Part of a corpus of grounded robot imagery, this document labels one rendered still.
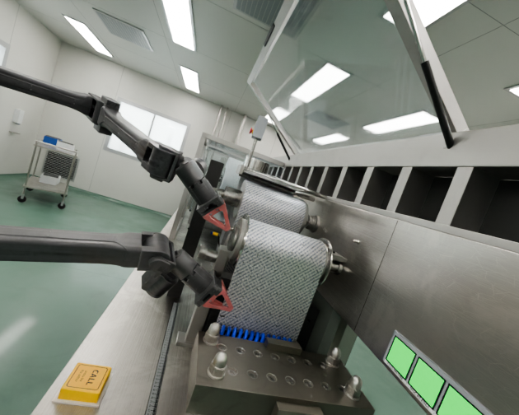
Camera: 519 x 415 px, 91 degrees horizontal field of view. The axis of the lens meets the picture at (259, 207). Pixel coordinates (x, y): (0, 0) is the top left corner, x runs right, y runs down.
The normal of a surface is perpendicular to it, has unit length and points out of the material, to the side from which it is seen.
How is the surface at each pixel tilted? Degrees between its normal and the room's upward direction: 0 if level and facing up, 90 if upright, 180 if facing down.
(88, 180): 90
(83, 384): 0
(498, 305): 90
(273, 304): 90
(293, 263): 90
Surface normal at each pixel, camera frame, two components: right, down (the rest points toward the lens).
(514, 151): -0.92, -0.30
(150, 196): 0.19, 0.15
